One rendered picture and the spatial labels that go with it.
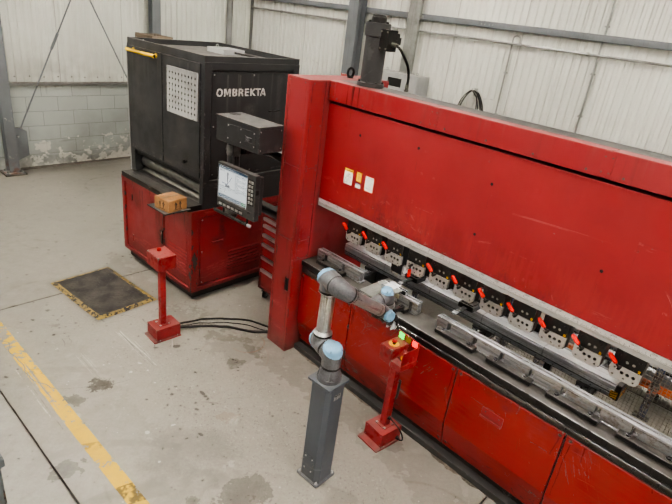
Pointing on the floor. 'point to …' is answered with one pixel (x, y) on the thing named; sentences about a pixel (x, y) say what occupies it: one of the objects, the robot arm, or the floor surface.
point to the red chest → (266, 254)
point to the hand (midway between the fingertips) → (394, 327)
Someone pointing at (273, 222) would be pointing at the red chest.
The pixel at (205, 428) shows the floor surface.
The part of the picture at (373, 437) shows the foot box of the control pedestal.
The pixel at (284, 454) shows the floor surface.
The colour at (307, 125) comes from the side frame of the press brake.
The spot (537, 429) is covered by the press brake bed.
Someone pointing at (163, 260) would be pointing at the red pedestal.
